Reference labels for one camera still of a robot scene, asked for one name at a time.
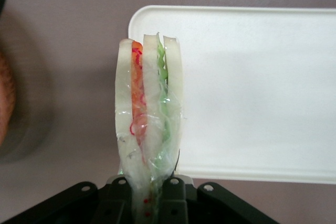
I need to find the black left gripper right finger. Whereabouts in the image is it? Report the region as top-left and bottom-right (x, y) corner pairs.
(157, 175), (196, 224)

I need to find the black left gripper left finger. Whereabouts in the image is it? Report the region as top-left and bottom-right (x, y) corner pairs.
(94, 176), (136, 224)

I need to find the round brown wicker basket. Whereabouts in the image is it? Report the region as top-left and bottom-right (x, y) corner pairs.
(0, 50), (16, 146)

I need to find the white rectangular plastic tray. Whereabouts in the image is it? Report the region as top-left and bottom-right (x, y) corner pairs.
(127, 5), (336, 185)

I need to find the plastic-wrapped triangle sandwich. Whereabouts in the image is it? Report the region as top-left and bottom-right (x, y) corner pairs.
(114, 32), (188, 224)

